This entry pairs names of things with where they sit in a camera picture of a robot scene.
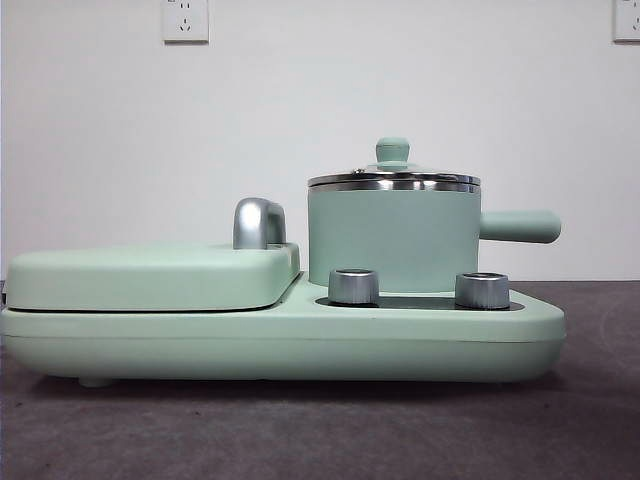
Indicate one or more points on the glass lid with green knob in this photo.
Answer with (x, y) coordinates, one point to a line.
(392, 152)

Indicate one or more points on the silver control knob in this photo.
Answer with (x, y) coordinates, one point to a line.
(481, 291)
(352, 287)

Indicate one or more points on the mint green cooker base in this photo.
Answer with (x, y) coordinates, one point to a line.
(150, 345)

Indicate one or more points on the white wall socket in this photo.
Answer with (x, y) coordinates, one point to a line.
(186, 22)
(627, 22)

